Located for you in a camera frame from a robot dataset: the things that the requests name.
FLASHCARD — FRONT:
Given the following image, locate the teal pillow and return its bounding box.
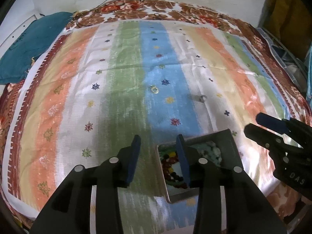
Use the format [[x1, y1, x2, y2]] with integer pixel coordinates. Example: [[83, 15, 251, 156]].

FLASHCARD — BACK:
[[1, 12, 73, 85]]

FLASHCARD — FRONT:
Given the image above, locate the striped colourful woven mat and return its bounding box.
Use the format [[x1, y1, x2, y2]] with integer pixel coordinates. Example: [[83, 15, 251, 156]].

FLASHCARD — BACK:
[[1, 19, 297, 234]]

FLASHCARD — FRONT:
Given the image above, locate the mustard brown hanging garment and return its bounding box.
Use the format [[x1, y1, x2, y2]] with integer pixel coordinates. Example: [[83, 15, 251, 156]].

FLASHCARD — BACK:
[[263, 0, 311, 60]]

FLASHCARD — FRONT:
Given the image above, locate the white decorated board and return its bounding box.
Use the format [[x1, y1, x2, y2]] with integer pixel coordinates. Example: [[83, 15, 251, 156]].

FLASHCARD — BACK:
[[1, 10, 43, 57]]

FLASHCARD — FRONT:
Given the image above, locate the dark red bead bracelet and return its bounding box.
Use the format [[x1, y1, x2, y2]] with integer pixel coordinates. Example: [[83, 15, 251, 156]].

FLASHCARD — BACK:
[[163, 160, 188, 189]]

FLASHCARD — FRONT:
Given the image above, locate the green jade bangle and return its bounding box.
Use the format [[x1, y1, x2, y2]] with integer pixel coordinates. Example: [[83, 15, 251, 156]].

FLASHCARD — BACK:
[[166, 180, 187, 189]]

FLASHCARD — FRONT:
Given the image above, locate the silver metal tin box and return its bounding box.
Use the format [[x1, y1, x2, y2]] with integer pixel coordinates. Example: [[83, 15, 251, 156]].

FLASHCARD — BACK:
[[156, 129, 243, 204]]

